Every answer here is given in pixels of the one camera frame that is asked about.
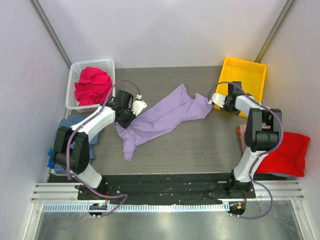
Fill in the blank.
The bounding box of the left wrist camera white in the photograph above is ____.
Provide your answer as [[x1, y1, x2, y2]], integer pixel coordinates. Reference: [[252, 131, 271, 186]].
[[131, 94, 148, 116]]

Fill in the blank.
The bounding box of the red folded shirt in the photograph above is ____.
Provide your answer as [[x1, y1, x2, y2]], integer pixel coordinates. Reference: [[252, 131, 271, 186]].
[[256, 132, 310, 177]]

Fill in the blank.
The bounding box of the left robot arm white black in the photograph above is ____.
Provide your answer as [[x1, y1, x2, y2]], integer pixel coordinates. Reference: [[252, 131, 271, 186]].
[[51, 90, 137, 200]]

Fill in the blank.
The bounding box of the white slotted cable duct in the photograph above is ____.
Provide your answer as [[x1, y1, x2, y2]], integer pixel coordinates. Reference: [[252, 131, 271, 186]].
[[42, 202, 230, 213]]

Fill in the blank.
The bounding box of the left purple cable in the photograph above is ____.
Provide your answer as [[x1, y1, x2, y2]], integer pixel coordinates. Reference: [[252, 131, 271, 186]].
[[66, 79, 141, 218]]

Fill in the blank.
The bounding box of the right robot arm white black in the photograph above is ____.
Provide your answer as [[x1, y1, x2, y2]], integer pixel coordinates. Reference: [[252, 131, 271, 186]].
[[222, 82, 284, 198]]

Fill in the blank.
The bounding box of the white plastic basket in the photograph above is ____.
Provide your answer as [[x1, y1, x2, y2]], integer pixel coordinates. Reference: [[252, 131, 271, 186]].
[[65, 58, 116, 113]]

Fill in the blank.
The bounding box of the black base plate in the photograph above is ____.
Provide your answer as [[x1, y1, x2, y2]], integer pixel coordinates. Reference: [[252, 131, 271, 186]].
[[78, 173, 256, 205]]

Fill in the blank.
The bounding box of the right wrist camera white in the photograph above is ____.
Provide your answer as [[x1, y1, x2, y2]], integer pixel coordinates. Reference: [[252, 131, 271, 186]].
[[208, 93, 226, 108]]

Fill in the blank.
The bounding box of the pink crumpled shirt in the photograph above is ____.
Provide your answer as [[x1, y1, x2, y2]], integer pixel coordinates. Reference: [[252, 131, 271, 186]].
[[74, 66, 113, 106]]

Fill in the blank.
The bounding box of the yellow plastic tray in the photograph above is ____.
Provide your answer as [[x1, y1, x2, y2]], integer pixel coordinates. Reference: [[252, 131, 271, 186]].
[[215, 57, 267, 103]]

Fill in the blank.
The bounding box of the purple t shirt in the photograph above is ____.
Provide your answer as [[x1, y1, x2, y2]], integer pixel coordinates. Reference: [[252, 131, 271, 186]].
[[115, 84, 213, 162]]

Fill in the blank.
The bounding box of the peach folded shirt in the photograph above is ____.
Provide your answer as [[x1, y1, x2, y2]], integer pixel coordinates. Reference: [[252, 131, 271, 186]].
[[236, 124, 247, 153]]

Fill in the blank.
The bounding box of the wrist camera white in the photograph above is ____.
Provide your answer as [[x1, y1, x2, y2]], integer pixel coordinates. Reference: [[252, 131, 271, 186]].
[[208, 93, 226, 108], [131, 94, 148, 116]]

